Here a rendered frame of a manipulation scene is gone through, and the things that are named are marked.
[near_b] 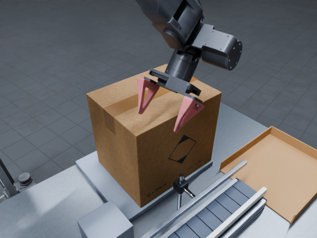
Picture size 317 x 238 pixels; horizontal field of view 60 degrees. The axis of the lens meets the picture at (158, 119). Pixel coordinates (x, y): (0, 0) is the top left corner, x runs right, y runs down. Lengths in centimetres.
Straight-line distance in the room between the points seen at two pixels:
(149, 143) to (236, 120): 60
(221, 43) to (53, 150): 200
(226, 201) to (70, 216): 44
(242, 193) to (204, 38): 48
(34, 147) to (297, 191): 200
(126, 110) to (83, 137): 173
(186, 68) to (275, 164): 58
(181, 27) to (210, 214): 50
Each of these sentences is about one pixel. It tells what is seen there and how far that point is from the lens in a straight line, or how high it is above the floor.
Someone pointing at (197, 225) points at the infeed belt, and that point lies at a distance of 76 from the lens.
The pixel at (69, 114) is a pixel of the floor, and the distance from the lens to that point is 273.
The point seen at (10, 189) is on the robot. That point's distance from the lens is 155.
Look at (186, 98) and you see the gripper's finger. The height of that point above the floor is 124.
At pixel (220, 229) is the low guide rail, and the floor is 92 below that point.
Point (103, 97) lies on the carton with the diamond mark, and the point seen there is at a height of 112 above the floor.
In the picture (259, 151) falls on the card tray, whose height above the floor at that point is 83.
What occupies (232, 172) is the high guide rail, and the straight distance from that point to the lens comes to 78.
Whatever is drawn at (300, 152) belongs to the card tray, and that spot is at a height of 83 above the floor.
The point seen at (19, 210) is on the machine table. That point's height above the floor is 83.
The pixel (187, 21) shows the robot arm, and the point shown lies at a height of 137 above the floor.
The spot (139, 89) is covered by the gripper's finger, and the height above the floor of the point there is 122.
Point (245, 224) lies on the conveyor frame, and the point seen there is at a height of 86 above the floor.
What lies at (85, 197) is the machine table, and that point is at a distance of 90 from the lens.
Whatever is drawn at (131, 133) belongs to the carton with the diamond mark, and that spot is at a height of 112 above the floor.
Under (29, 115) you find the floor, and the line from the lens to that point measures 285.
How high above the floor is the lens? 152
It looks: 37 degrees down
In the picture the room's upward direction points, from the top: straight up
